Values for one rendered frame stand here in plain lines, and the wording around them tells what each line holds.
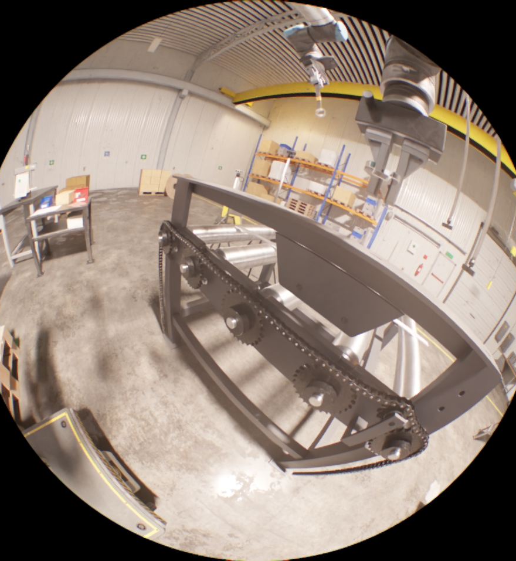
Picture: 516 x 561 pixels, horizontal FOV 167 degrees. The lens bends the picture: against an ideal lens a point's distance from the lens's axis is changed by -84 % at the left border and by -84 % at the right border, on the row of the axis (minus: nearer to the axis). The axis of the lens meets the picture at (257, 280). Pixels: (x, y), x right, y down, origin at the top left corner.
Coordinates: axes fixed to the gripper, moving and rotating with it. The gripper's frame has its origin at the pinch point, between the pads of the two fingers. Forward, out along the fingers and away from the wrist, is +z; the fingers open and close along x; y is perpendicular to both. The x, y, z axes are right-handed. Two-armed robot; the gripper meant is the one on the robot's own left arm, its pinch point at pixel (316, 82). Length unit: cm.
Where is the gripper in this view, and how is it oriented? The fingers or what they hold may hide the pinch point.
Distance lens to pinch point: 70.7
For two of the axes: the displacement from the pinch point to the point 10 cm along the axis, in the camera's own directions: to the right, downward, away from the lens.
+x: -6.6, -0.5, -7.5
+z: -1.3, 9.9, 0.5
